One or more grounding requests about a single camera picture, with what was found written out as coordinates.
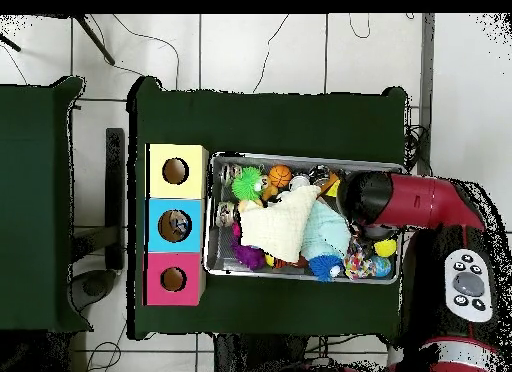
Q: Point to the mint waffle cloth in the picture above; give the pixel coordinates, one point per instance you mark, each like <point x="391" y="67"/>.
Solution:
<point x="326" y="232"/>

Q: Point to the crushed clear bottle blue label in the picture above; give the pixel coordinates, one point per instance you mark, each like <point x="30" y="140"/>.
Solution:
<point x="178" y="224"/>

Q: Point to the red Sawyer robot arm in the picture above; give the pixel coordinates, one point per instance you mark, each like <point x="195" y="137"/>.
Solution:
<point x="416" y="200"/>

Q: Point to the shallow mesh bin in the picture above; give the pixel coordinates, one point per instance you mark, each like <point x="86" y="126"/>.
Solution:
<point x="224" y="264"/>

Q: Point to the wooden box with three holes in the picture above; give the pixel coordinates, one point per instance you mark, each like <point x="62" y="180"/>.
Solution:
<point x="188" y="244"/>

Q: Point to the orange plush toy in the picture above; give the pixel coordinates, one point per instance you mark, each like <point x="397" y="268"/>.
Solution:
<point x="268" y="192"/>

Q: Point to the green spiky ball toy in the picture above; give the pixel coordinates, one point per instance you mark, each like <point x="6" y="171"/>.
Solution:
<point x="246" y="184"/>

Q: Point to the cream waffle cloth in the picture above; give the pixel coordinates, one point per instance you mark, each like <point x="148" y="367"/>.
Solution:
<point x="276" y="224"/>

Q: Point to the orange toy basketball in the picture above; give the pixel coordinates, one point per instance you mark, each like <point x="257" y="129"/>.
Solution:
<point x="280" y="175"/>

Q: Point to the purple spiky ball toy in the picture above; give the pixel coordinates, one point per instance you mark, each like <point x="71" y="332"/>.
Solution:
<point x="248" y="256"/>

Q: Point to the dark green tablecloth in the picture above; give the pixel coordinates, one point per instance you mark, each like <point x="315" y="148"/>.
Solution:
<point x="260" y="124"/>
<point x="36" y="188"/>

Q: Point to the yellow cheese wedge toy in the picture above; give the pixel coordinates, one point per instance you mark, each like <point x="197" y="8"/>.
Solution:
<point x="334" y="188"/>

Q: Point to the small blue spiky ball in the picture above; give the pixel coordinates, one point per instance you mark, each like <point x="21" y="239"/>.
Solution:
<point x="324" y="268"/>

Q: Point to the multicolour patterned fabric bow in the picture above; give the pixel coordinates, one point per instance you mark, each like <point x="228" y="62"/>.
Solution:
<point x="358" y="260"/>

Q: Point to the yellow plastic ball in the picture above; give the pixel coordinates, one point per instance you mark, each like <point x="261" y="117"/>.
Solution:
<point x="385" y="248"/>

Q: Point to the black upright panel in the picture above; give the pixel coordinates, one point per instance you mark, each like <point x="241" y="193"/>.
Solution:
<point x="115" y="180"/>

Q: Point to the grey rounded base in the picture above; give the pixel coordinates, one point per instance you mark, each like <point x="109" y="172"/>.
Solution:
<point x="94" y="288"/>

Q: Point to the long black tripod leg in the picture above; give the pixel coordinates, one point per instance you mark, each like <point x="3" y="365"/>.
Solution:
<point x="96" y="42"/>

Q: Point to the short black tripod leg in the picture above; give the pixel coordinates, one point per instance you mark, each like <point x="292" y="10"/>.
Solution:
<point x="10" y="42"/>

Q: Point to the grey floor rail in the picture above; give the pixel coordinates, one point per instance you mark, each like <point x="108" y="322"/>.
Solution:
<point x="427" y="68"/>

